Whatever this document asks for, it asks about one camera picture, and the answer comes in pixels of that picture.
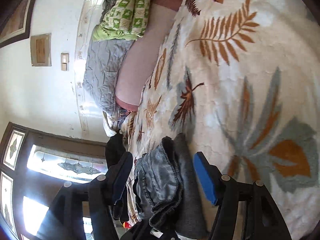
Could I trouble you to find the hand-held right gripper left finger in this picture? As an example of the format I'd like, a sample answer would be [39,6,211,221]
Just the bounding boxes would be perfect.
[35,152,134,240]

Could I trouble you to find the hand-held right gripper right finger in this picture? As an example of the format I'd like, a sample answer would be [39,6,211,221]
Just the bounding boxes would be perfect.
[194,151,293,240]

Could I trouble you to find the grey-blue denim pants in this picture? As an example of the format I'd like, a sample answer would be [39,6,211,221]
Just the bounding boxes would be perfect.
[111,133,209,238]

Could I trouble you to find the black garment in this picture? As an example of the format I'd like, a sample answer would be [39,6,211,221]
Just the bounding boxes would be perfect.
[105,134,127,171]

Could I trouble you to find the stained glass window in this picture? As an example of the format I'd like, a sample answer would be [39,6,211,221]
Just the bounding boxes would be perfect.
[0,122,108,240]

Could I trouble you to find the purple printed cloth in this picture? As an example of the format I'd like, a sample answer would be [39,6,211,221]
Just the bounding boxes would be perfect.
[117,108,131,121]

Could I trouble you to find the cream leaf-print blanket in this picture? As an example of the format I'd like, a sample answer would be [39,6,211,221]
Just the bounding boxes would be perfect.
[120,0,320,240]

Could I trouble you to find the grey quilted blanket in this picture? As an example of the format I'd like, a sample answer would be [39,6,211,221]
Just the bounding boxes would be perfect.
[82,39,137,116]

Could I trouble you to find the green patterned blanket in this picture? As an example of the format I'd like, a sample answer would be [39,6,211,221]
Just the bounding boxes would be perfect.
[92,0,153,42]

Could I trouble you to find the beige wall switch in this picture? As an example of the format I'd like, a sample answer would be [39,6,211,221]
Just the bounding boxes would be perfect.
[61,53,70,72]

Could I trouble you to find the beige wall panel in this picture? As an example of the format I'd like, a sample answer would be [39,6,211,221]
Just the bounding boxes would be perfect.
[30,33,52,67]

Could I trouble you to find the brown framed wall picture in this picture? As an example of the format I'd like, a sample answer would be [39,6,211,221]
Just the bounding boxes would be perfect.
[0,0,41,49]

